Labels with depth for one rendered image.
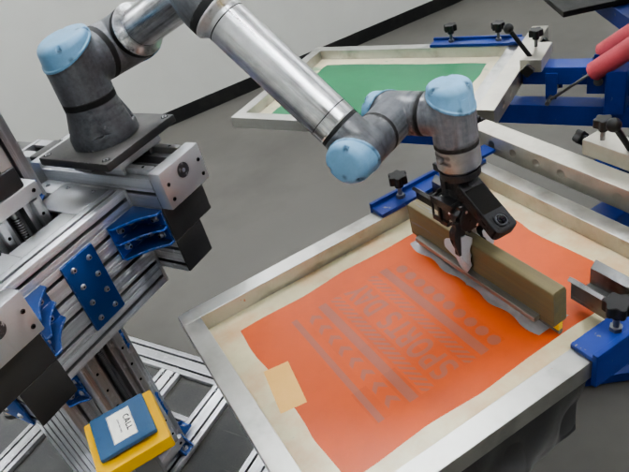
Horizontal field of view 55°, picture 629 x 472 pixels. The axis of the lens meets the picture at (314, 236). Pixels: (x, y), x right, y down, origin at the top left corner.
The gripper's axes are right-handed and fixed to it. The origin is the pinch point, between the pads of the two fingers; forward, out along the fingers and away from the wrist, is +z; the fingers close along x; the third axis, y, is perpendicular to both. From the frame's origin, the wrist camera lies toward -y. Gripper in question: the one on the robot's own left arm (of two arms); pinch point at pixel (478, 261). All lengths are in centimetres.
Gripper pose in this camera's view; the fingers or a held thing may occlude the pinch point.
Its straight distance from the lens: 116.6
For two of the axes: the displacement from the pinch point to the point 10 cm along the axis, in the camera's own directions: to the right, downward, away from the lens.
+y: -4.9, -3.9, 7.8
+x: -8.4, 4.6, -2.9
